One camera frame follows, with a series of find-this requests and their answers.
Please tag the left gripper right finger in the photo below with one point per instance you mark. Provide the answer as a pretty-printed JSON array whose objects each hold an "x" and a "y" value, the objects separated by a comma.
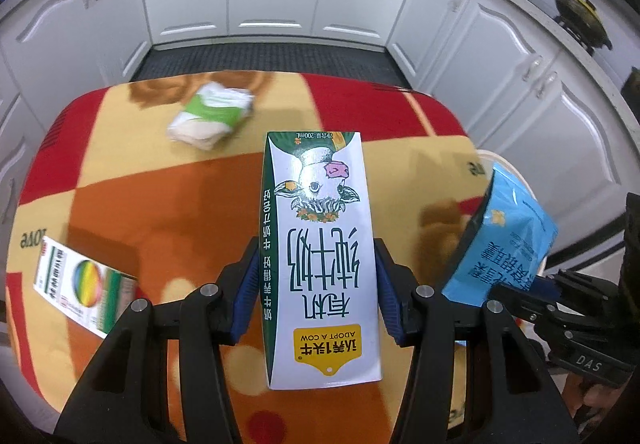
[{"x": 474, "y": 377}]

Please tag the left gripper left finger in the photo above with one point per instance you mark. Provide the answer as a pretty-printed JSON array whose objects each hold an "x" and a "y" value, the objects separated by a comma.
[{"x": 122, "y": 396}]

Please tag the white rainbow medicine box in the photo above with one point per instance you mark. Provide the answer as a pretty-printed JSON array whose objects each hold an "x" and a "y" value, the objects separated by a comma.
[{"x": 86, "y": 291}]

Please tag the blue snack bag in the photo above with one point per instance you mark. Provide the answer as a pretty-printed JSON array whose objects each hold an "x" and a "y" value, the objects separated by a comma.
[{"x": 505, "y": 241}]

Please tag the white green milk carton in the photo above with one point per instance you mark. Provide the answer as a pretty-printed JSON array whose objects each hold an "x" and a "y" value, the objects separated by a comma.
[{"x": 318, "y": 286}]

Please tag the green white tissue pack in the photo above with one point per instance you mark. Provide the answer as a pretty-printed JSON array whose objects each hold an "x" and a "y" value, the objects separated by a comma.
[{"x": 212, "y": 113}]

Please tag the white kitchen cabinets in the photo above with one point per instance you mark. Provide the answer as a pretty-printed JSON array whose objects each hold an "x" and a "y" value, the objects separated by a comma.
[{"x": 518, "y": 82}]

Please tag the person's right hand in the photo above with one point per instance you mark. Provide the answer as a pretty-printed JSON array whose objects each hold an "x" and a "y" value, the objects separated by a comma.
[{"x": 604, "y": 414}]

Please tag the red orange yellow blanket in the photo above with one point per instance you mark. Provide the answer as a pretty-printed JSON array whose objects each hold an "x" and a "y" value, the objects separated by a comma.
[{"x": 109, "y": 183}]

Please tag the black wok with yellow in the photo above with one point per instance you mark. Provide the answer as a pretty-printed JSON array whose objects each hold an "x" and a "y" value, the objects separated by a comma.
[{"x": 580, "y": 19}]

